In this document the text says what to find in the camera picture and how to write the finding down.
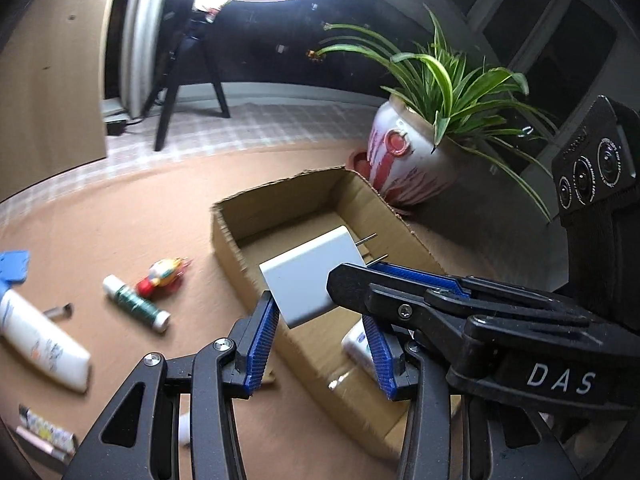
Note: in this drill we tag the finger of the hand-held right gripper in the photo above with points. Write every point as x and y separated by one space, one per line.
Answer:
400 305
425 277

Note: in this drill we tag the black chair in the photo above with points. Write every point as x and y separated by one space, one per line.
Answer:
187 60

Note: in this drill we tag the white plug charger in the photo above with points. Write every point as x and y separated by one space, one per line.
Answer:
312 275

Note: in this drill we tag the colourful toy figure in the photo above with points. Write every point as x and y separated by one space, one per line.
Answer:
162 275

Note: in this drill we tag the green spider plant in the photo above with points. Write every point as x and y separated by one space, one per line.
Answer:
445 80

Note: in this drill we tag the patterned sticker pack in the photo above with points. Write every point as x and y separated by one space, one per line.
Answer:
42 432

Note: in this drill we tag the blue card holder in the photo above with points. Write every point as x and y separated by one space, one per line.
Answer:
12 267

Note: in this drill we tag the red and white bag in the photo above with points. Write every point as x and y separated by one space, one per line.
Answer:
410 160

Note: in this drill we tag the brown cardboard sheet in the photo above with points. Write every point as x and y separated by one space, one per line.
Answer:
125 220

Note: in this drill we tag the light wooden board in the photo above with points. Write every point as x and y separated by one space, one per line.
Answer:
55 70

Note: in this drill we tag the black power adapter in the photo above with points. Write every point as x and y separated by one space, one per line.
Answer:
116 126

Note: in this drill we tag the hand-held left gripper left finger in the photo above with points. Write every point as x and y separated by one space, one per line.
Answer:
260 347

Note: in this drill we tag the white tube with blue cap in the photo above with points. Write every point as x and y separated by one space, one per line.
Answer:
40 340

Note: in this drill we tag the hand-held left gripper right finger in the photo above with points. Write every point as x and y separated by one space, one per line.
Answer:
380 360

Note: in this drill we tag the dark glass window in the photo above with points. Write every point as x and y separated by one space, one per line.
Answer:
550 45

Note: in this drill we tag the green glue stick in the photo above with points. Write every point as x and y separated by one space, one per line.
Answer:
135 302

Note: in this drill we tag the small metal cylinder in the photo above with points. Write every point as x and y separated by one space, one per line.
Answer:
59 311

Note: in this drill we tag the cardboard box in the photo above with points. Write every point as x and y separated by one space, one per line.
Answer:
280 210

